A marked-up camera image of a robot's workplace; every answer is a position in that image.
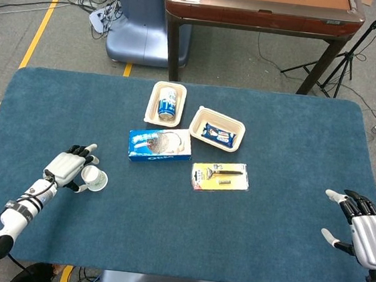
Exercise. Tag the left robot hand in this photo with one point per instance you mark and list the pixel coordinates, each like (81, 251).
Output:
(65, 165)

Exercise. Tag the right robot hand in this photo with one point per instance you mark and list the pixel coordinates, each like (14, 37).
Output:
(367, 230)

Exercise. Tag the white paper cup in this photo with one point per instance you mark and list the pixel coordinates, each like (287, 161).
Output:
(95, 178)

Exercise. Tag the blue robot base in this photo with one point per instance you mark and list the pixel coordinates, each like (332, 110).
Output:
(143, 25)

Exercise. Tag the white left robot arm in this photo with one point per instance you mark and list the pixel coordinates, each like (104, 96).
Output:
(8, 216)

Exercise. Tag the blue Oreo box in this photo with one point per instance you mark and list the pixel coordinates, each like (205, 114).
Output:
(159, 144)

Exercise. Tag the black bag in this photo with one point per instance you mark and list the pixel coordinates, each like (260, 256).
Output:
(34, 274)

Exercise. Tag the beige rectangular tray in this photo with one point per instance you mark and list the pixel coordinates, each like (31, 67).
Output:
(166, 104)

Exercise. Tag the blue beverage can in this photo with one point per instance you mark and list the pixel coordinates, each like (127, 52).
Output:
(168, 104)

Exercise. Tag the blue table mat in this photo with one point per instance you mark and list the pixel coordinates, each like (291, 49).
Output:
(182, 194)

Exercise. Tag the razor blister pack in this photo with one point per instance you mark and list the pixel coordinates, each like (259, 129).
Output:
(220, 177)

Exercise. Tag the blue cookie packet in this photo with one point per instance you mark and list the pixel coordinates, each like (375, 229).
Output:
(218, 135)

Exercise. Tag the beige tray with tab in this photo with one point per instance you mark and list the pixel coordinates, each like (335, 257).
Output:
(217, 130)

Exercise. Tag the black tripod stand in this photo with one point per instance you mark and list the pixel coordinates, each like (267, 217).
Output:
(344, 60)

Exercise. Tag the brown mahjong table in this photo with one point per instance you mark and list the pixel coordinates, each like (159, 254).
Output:
(265, 17)

